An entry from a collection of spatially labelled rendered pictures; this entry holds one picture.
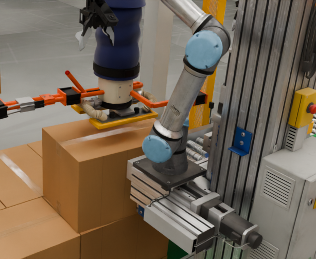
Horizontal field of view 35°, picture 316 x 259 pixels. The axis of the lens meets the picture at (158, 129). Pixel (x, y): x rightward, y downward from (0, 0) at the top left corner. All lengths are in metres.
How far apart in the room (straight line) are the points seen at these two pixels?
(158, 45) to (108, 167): 1.67
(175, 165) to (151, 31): 1.98
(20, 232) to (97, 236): 0.37
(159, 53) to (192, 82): 2.17
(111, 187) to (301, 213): 1.00
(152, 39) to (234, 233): 2.25
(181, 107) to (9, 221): 1.19
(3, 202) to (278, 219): 1.46
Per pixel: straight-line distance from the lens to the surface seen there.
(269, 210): 1.89
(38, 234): 2.49
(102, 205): 2.46
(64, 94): 2.29
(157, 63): 3.88
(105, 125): 2.32
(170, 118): 1.78
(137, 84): 2.53
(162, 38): 3.85
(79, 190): 2.34
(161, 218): 1.91
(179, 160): 2.00
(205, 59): 1.64
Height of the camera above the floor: 2.05
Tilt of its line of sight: 25 degrees down
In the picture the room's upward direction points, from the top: 5 degrees clockwise
